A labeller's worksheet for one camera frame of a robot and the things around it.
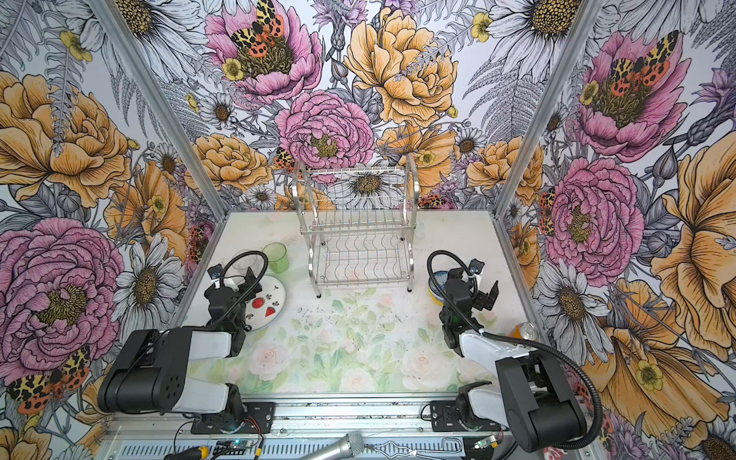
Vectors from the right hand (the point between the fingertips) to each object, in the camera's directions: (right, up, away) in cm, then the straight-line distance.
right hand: (478, 280), depth 86 cm
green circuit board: (-65, -38, -15) cm, 77 cm away
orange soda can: (+10, -12, -8) cm, 18 cm away
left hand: (-73, 0, +5) cm, 73 cm away
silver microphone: (-36, -35, -19) cm, 54 cm away
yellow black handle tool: (-74, -39, -16) cm, 86 cm away
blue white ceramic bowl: (-9, 0, +10) cm, 13 cm away
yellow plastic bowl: (-11, -7, +4) cm, 13 cm away
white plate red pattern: (-65, -9, +6) cm, 66 cm away
